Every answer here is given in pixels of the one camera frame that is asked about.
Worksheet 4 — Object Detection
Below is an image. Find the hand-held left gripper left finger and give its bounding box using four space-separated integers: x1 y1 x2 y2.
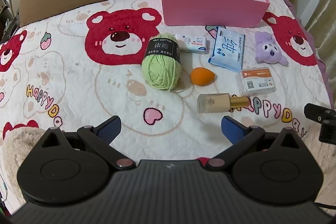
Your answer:
34 115 136 170

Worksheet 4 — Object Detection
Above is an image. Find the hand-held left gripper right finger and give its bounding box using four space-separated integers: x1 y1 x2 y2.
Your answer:
205 116 306 170

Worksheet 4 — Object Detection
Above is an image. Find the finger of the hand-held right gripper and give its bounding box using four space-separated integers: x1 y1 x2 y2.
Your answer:
304 103 336 146

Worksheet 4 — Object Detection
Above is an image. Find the foundation bottle with gold cap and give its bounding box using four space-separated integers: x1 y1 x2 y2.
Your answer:
197 93 250 114

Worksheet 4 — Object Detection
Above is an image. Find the orange makeup sponge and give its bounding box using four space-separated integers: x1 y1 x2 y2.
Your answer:
190 67 215 86

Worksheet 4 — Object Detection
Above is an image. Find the green yarn ball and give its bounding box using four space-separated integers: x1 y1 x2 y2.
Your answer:
142 33 183 91

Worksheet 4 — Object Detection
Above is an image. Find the purple plush toy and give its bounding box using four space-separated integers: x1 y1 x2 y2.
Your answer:
255 31 289 66

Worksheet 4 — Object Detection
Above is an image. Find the blue wet wipes pack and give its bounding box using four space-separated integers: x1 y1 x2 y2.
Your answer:
208 27 246 73

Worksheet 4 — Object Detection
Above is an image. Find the white tissue pack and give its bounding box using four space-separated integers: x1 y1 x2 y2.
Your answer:
175 34 210 54

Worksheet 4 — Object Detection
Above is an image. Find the cream fuzzy cloth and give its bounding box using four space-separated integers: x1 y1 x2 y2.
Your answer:
0 126 48 216
302 130 336 189

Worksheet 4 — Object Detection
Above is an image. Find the red bear printed blanket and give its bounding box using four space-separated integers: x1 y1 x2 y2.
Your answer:
0 0 332 215

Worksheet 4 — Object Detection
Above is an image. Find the beige curtain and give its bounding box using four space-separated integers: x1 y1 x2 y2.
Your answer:
302 0 336 39

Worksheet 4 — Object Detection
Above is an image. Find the dark bedside object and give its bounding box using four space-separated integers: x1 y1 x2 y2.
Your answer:
0 11 20 43

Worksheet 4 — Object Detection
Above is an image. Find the black cable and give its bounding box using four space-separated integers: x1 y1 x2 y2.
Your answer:
314 202 336 212

